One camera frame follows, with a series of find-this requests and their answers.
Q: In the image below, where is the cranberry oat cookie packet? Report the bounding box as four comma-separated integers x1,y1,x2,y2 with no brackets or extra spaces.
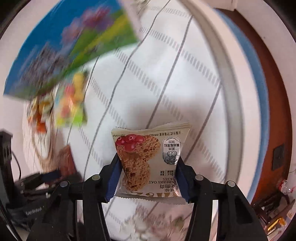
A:
111,122,191,204

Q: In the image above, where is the colourful candy ball bag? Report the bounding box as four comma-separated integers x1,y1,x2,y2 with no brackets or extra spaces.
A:
54,71,88,127

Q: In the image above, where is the white checked bed quilt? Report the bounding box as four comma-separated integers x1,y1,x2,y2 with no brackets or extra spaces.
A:
21,0,232,241

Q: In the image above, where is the blue milk cardboard box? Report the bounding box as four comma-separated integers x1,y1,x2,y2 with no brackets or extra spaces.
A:
4,1,140,100

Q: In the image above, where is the white bed frame edge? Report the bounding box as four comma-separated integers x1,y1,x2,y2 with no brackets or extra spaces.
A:
182,1,270,201

